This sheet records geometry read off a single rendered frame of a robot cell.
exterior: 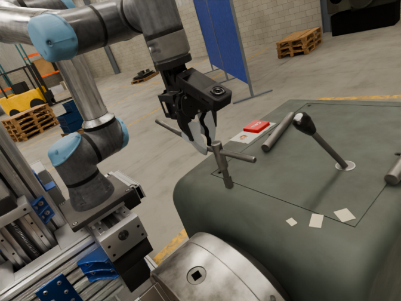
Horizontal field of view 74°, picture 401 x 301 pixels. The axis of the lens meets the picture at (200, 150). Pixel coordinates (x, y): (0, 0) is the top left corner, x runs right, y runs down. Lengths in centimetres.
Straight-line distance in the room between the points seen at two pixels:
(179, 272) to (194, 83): 33
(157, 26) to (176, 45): 4
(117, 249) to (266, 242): 55
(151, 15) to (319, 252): 47
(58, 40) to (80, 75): 42
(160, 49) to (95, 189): 59
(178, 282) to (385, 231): 33
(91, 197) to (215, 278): 60
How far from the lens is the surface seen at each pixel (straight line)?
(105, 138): 97
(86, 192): 97
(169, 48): 52
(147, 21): 52
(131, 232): 92
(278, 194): 56
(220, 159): 56
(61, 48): 53
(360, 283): 45
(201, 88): 50
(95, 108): 96
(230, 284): 48
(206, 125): 57
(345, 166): 61
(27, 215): 107
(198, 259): 51
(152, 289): 57
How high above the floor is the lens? 160
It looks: 25 degrees down
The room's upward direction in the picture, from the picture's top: 19 degrees counter-clockwise
